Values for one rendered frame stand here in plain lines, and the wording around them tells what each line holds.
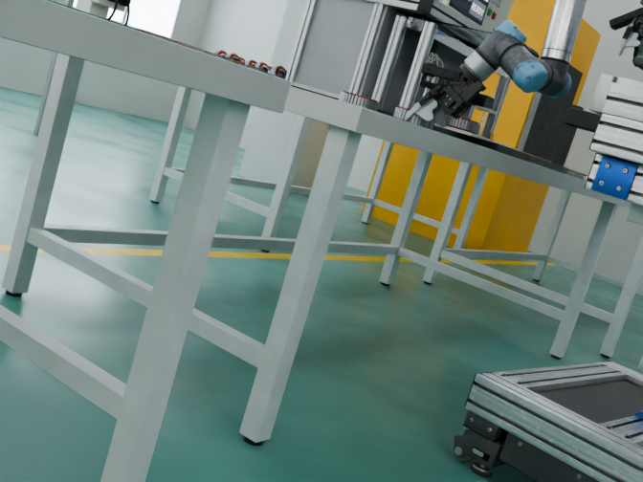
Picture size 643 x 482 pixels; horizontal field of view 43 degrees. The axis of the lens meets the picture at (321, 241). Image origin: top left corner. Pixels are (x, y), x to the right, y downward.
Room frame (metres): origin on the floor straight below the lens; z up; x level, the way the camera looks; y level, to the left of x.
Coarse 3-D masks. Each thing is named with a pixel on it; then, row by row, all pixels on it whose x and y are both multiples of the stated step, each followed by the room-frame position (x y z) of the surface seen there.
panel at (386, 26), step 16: (384, 16) 2.52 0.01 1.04; (384, 32) 2.54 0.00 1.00; (384, 48) 2.56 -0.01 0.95; (416, 48) 2.72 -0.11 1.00; (448, 48) 2.89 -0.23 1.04; (368, 64) 2.52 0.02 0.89; (400, 64) 2.66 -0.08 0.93; (448, 64) 2.92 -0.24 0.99; (368, 80) 2.53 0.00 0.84; (400, 80) 2.68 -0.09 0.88; (368, 96) 2.55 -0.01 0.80; (400, 96) 2.71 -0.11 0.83; (416, 96) 2.80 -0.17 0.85
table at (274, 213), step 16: (256, 64) 4.08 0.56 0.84; (176, 96) 4.25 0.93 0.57; (176, 112) 4.24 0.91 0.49; (176, 128) 4.24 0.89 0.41; (304, 128) 3.83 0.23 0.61; (176, 144) 4.26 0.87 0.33; (288, 144) 3.83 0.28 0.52; (160, 160) 4.25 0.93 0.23; (288, 160) 3.82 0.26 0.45; (384, 160) 6.07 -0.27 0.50; (160, 176) 4.23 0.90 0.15; (176, 176) 4.18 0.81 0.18; (288, 176) 3.81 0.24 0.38; (480, 176) 5.65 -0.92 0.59; (160, 192) 4.24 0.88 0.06; (288, 192) 3.84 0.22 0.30; (304, 192) 5.33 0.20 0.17; (480, 192) 5.67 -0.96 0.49; (256, 208) 3.88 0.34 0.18; (272, 208) 3.82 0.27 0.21; (368, 208) 6.07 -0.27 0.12; (400, 208) 5.94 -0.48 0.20; (272, 224) 3.81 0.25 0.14; (432, 224) 5.79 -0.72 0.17; (464, 224) 5.66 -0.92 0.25; (464, 240) 5.67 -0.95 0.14
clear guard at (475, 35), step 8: (440, 24) 2.50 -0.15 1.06; (448, 24) 2.47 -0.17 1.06; (448, 32) 2.62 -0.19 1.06; (456, 32) 2.56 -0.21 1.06; (464, 32) 2.51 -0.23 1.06; (472, 32) 2.47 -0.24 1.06; (480, 32) 2.42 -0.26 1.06; (488, 32) 2.40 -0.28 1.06; (464, 40) 2.70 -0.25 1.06; (472, 40) 2.65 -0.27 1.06; (480, 40) 2.59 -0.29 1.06
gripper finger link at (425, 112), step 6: (432, 102) 2.15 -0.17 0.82; (414, 108) 2.14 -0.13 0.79; (420, 108) 2.14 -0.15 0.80; (426, 108) 2.15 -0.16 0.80; (432, 108) 2.14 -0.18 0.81; (408, 114) 2.15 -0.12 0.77; (414, 114) 2.15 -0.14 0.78; (420, 114) 2.14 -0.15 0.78; (426, 114) 2.14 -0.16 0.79; (426, 120) 2.13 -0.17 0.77
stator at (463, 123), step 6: (450, 120) 2.52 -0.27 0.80; (456, 120) 2.51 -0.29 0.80; (462, 120) 2.50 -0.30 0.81; (468, 120) 2.50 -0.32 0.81; (474, 120) 2.52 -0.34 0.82; (456, 126) 2.51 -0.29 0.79; (462, 126) 2.50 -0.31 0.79; (468, 126) 2.50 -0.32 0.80; (474, 126) 2.51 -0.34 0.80; (474, 132) 2.53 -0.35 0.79
